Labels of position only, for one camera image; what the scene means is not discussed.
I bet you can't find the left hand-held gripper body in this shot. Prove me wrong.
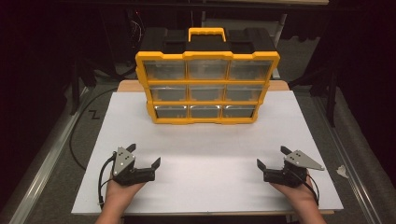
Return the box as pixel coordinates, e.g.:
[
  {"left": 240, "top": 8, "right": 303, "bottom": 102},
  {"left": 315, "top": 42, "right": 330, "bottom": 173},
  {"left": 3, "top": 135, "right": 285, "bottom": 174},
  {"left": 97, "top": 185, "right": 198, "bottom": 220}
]
[{"left": 111, "top": 147, "right": 156, "bottom": 187}]

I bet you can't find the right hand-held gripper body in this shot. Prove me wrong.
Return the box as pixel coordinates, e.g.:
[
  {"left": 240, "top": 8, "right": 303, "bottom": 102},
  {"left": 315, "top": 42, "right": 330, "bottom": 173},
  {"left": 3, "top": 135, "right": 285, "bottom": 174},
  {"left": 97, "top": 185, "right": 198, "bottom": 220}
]
[{"left": 262, "top": 150, "right": 326, "bottom": 189}]

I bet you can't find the person's right hand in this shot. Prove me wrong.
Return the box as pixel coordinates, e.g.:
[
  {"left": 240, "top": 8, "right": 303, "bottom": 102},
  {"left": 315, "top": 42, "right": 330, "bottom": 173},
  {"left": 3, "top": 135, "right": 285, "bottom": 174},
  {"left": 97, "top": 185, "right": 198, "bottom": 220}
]
[{"left": 269, "top": 173, "right": 316, "bottom": 209}]

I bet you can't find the person's left hand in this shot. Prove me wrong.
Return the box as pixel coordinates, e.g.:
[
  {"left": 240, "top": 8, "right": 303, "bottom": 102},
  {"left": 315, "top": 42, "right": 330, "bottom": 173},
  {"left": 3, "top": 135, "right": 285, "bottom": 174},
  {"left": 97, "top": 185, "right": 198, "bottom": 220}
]
[{"left": 105, "top": 178, "right": 148, "bottom": 213}]

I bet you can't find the white paper scrap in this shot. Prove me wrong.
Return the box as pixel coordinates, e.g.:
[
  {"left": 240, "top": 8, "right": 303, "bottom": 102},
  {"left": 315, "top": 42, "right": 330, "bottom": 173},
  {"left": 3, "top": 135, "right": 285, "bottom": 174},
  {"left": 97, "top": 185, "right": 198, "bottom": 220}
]
[{"left": 335, "top": 164, "right": 350, "bottom": 179}]

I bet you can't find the black metal stand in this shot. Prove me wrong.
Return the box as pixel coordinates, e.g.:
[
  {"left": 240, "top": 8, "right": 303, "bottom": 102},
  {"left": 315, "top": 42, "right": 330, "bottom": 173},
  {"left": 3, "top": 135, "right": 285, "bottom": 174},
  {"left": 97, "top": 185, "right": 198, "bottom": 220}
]
[
  {"left": 70, "top": 57, "right": 82, "bottom": 116},
  {"left": 325, "top": 66, "right": 340, "bottom": 128}
]

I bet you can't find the set of clear plastic drawers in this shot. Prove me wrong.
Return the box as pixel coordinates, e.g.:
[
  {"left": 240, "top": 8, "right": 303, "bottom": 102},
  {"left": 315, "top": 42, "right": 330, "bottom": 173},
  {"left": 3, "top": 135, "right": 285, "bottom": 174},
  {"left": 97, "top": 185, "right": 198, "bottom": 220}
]
[{"left": 143, "top": 59, "right": 274, "bottom": 119}]

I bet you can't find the yellow black drawer organizer cabinet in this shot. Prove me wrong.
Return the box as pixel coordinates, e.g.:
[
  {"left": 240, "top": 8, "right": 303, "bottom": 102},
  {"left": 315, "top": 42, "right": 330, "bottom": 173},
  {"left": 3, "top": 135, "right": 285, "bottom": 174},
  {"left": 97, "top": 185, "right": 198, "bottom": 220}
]
[{"left": 134, "top": 27, "right": 281, "bottom": 125}]

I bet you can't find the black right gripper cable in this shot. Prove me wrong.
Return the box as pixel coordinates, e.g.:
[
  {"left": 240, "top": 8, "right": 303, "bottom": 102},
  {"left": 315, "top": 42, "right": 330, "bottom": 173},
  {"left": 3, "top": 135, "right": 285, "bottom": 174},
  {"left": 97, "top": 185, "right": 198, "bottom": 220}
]
[{"left": 295, "top": 172, "right": 320, "bottom": 207}]

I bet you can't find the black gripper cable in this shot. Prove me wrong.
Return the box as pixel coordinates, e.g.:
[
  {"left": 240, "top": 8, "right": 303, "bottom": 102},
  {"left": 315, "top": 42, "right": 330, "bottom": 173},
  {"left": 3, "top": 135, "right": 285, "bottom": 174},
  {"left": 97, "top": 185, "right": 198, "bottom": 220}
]
[
  {"left": 97, "top": 154, "right": 118, "bottom": 208},
  {"left": 295, "top": 172, "right": 320, "bottom": 207}
]

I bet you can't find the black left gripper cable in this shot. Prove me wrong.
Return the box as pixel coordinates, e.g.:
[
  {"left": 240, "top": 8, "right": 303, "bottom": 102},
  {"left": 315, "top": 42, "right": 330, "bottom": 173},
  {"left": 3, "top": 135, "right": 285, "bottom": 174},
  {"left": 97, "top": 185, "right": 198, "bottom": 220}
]
[{"left": 97, "top": 154, "right": 118, "bottom": 208}]

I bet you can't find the metal floor rail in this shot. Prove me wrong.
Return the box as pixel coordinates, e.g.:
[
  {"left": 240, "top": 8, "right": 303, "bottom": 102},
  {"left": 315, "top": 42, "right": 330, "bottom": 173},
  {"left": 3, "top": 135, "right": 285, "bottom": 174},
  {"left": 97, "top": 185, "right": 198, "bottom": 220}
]
[
  {"left": 313, "top": 96, "right": 376, "bottom": 224},
  {"left": 8, "top": 87, "right": 90, "bottom": 224}
]

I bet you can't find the black cable on floor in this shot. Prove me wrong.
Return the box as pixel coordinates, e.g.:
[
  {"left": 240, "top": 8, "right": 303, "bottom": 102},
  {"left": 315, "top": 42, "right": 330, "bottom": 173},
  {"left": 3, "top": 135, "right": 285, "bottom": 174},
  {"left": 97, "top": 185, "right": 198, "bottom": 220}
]
[{"left": 68, "top": 87, "right": 120, "bottom": 172}]

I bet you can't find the bundle of thin wires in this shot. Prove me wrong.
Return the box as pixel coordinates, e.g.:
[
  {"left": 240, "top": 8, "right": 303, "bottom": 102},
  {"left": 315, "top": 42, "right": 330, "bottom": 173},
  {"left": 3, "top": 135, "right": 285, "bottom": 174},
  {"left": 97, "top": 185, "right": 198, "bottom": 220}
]
[{"left": 130, "top": 10, "right": 146, "bottom": 48}]

